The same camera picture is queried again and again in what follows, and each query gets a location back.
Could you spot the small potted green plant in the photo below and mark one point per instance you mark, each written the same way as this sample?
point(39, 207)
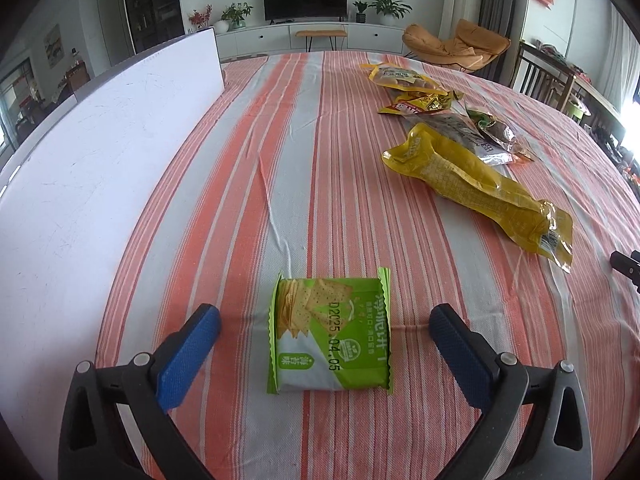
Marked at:
point(361, 10)

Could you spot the white round vase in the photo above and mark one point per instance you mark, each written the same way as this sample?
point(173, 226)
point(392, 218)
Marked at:
point(222, 26)

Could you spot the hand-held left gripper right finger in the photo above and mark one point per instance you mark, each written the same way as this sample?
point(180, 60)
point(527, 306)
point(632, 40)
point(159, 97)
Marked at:
point(460, 355)

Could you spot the red flowers in vase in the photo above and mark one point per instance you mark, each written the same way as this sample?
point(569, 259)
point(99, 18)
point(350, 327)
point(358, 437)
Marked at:
point(200, 19)

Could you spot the black display cabinet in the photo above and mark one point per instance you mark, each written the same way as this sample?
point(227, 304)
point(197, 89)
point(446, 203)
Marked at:
point(152, 5)

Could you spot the yellow and red stick packet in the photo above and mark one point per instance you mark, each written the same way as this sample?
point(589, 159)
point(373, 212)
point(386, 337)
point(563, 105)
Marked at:
point(420, 105)

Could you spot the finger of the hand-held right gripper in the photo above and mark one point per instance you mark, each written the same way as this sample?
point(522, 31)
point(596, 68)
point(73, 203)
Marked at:
point(627, 267)

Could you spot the white cardboard box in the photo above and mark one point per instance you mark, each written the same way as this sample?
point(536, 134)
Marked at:
point(90, 200)

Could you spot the black television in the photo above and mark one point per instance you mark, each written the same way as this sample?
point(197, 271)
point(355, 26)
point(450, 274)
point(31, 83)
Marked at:
point(305, 0)

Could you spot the large potted green plant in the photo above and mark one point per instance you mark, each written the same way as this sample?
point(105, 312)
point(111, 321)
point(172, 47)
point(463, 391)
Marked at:
point(389, 7)

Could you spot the yellow corn cob packet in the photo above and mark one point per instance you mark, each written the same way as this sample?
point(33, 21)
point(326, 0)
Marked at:
point(470, 185)

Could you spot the yellow-bordered clear peanut packet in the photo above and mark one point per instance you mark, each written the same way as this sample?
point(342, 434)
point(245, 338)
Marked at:
point(400, 77)

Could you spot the green bucket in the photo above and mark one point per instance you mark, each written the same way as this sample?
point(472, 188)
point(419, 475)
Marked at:
point(577, 111)

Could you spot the orange striped tablecloth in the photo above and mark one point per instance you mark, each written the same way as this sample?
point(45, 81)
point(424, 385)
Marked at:
point(325, 185)

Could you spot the dark wooden chair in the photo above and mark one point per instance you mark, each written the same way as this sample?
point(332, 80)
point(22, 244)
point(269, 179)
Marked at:
point(542, 75)

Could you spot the white sheer curtain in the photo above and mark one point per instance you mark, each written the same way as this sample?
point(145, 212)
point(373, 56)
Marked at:
point(610, 55)

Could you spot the framed wall painting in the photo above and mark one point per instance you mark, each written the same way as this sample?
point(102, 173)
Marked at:
point(54, 46)

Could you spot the grey snack packet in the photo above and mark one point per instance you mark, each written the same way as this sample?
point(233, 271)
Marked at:
point(460, 132)

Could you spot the green cracker packet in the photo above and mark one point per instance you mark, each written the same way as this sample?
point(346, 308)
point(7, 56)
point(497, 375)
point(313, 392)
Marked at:
point(330, 335)

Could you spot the orange lounge chair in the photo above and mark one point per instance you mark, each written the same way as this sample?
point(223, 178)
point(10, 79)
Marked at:
point(450, 45)

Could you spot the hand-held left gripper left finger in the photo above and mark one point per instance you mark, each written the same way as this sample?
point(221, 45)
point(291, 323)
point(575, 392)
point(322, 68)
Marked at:
point(190, 355)

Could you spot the leafy plant in glass vase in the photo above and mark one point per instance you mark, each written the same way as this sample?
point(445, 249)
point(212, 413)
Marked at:
point(237, 14)

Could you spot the brown and green snack packet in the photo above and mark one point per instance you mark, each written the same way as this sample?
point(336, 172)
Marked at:
point(497, 132)

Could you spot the white door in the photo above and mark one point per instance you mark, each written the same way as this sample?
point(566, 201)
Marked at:
point(111, 30)

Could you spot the grey curtain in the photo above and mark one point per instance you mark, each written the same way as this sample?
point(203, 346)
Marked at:
point(502, 5)

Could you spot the white television cabinet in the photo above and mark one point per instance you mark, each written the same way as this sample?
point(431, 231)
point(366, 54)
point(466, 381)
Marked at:
point(265, 37)

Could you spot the wooden bench with metal legs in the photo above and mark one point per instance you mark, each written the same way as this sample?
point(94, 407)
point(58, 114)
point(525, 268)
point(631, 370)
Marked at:
point(320, 33)

